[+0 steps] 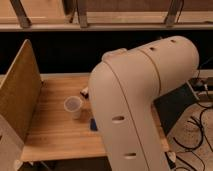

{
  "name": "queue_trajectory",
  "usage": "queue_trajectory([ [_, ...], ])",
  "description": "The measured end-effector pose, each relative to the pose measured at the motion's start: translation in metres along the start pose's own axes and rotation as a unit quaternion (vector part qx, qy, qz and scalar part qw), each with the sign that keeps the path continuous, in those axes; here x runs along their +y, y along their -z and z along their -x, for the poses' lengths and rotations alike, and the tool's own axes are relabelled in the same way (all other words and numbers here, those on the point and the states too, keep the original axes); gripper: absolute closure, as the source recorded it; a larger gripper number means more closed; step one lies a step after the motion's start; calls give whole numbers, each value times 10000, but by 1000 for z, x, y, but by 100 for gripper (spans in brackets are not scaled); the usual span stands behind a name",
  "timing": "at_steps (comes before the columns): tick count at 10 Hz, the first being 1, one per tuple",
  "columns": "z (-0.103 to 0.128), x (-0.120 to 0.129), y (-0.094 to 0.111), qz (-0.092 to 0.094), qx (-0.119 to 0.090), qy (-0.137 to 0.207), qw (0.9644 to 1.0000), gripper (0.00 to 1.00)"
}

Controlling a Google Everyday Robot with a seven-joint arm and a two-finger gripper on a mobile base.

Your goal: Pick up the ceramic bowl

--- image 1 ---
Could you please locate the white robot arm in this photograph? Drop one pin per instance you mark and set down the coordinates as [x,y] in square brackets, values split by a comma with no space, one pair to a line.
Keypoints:
[122,88]

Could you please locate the black and white box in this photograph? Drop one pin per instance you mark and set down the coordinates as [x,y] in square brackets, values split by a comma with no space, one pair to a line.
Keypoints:
[85,92]

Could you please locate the clear plastic cup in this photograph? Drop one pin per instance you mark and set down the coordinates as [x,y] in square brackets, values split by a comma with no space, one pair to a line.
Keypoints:
[73,105]

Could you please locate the blue sponge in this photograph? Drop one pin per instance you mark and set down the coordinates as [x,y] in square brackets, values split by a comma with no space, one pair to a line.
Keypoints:
[93,126]

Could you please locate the wooden side panel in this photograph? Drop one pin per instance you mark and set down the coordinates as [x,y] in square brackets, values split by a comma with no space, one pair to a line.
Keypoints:
[19,91]

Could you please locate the wooden shelf frame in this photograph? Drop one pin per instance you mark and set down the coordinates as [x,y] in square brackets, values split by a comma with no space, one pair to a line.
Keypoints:
[101,15]

